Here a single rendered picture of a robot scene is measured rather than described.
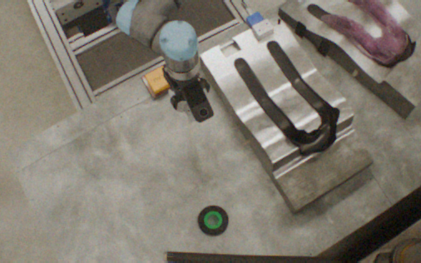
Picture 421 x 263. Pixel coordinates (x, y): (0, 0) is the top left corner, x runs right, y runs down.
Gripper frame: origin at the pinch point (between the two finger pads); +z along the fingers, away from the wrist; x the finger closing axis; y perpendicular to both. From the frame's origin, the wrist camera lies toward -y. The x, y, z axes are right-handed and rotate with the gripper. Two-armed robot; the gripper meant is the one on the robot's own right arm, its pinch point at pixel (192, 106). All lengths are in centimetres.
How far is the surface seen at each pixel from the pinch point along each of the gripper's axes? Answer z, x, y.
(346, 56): 7.4, -46.5, -6.3
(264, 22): 3.3, -30.1, 12.8
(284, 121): 3.2, -18.9, -14.6
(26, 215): 95, 73, 28
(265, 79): 6.6, -22.0, -1.1
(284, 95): 6.1, -23.7, -7.7
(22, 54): 95, 43, 100
